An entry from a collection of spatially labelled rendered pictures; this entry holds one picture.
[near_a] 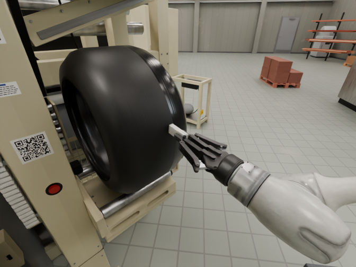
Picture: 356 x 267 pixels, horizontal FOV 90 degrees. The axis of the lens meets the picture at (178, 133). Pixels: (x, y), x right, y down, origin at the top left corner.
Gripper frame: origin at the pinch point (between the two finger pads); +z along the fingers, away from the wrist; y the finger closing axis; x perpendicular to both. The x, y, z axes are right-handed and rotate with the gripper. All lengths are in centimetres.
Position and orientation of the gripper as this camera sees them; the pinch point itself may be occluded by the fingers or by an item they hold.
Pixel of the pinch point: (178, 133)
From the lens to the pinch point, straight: 53.6
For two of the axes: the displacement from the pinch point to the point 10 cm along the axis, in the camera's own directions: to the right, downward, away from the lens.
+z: -6.8, -4.8, 5.5
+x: -1.0, 8.0, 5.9
